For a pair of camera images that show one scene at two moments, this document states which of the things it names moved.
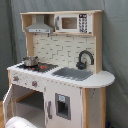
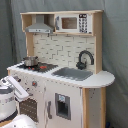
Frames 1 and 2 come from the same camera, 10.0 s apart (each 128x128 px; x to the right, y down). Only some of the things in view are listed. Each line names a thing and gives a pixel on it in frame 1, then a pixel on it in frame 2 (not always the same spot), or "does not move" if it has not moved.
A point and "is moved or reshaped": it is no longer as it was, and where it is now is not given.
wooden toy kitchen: (60, 82) does not move
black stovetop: (41, 67) does not move
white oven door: (9, 104) is moved or reshaped
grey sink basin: (73, 73) does not move
